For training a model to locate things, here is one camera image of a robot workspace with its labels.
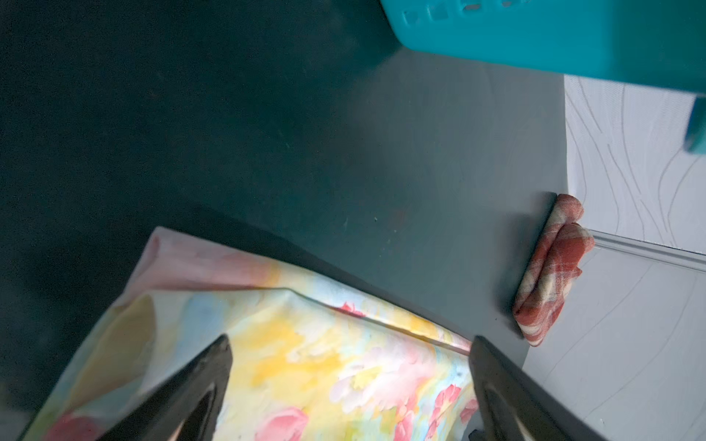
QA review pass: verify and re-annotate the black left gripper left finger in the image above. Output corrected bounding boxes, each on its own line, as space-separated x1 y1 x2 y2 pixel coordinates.
101 334 233 440

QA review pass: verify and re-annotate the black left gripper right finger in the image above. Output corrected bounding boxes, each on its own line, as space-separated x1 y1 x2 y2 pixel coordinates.
469 336 603 441

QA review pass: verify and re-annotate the green table mat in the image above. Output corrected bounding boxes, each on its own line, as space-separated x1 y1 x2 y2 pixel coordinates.
1 1 567 440

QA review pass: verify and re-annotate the floral skirt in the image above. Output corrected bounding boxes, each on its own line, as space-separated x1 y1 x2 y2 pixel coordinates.
25 227 479 440

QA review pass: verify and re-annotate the red plaid skirt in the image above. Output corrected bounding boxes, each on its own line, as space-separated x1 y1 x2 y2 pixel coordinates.
512 194 595 347

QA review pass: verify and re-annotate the teal plastic basket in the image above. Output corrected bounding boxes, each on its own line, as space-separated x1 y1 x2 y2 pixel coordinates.
379 0 706 155

